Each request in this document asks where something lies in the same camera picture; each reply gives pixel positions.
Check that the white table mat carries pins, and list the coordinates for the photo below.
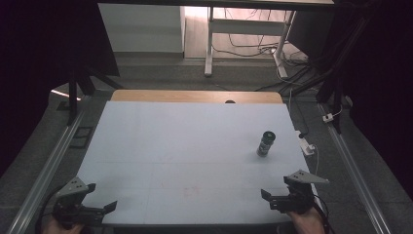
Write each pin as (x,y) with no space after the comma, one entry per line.
(181,156)

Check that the white cabinet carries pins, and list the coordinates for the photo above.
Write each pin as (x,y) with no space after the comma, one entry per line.
(142,29)

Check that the aluminium rail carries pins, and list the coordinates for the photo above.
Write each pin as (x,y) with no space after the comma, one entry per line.
(45,175)
(354,178)

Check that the black metal stand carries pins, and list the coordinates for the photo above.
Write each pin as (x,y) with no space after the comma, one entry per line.
(78,87)
(334,94)

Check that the dark curtain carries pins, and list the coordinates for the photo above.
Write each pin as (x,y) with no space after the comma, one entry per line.
(39,65)
(383,81)

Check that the wooden table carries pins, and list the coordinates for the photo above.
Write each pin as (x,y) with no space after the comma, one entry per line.
(195,96)

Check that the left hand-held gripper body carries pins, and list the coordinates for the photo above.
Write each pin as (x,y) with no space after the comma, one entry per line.
(69,189)

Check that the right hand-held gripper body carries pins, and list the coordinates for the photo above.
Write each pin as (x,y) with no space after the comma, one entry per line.
(300,196)

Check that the person's right hand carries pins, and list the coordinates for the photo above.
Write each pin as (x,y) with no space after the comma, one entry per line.
(307,223)

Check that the white desk frame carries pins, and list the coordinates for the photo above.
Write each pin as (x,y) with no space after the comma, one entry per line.
(246,27)

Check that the small white adapter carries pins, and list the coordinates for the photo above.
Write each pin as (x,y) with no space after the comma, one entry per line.
(328,117)

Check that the person's left hand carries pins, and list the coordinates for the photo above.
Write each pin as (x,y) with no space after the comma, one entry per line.
(61,230)

